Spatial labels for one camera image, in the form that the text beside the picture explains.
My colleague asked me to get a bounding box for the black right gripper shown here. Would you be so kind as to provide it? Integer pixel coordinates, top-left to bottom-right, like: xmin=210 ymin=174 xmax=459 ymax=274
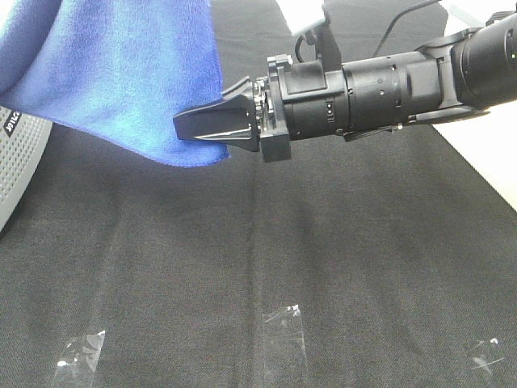
xmin=173 ymin=55 xmax=348 ymax=162

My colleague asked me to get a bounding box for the blue microfibre towel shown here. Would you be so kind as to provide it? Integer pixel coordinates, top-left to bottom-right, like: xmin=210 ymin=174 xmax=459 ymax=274
xmin=1 ymin=1 xmax=229 ymax=167

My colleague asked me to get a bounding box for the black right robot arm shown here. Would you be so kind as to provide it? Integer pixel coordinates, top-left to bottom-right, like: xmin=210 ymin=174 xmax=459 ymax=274
xmin=174 ymin=12 xmax=516 ymax=162

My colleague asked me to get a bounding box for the black table cloth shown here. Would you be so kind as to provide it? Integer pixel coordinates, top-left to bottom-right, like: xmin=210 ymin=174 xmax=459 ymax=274
xmin=0 ymin=0 xmax=517 ymax=388

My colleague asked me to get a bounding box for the grey perforated laundry basket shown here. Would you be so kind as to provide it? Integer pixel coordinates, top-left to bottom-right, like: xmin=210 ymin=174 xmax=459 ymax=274
xmin=1 ymin=107 xmax=53 ymax=226

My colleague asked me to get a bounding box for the white slotted storage box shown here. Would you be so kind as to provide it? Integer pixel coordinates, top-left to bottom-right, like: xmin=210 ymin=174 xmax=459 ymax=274
xmin=434 ymin=0 xmax=516 ymax=209

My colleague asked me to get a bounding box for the clear tape strip middle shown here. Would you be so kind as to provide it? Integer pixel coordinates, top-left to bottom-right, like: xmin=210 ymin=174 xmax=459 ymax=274
xmin=262 ymin=305 xmax=309 ymax=387

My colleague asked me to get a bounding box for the clear tape strip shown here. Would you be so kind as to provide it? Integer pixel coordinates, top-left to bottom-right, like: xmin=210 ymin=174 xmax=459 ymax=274
xmin=262 ymin=305 xmax=309 ymax=387
xmin=51 ymin=331 xmax=106 ymax=388
xmin=464 ymin=337 xmax=506 ymax=379

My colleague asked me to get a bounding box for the clear tape strip left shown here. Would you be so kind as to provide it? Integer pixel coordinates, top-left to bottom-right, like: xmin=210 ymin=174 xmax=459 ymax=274
xmin=51 ymin=331 xmax=106 ymax=388

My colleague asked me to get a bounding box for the clear tape strip right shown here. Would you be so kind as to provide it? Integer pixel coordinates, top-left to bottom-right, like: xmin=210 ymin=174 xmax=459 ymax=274
xmin=464 ymin=337 xmax=506 ymax=379

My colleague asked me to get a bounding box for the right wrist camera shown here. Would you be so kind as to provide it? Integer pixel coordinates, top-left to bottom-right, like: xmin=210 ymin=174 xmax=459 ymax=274
xmin=278 ymin=0 xmax=343 ymax=65

